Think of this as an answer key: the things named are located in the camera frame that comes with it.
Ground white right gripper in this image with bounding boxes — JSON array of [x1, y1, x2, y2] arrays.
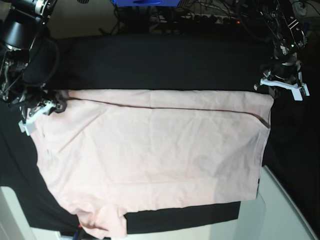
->
[[18, 96, 67, 136]]

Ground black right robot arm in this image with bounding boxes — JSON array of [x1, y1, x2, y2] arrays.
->
[[0, 0, 67, 136]]

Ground black power strip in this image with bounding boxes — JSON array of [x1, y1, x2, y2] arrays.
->
[[151, 12, 241, 25]]

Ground red blue tool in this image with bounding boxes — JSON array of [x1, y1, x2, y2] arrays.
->
[[72, 224, 86, 240]]

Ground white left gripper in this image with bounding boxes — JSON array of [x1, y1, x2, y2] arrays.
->
[[253, 62, 310, 101]]

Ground blue plastic base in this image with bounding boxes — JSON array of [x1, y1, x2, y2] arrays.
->
[[111, 0, 180, 7]]

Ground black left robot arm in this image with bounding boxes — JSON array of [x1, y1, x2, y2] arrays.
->
[[236, 0, 310, 101]]

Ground pale pink T-shirt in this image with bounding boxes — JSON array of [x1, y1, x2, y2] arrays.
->
[[31, 89, 274, 239]]

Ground black table cloth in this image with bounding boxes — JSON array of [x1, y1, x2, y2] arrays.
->
[[0, 33, 305, 236]]

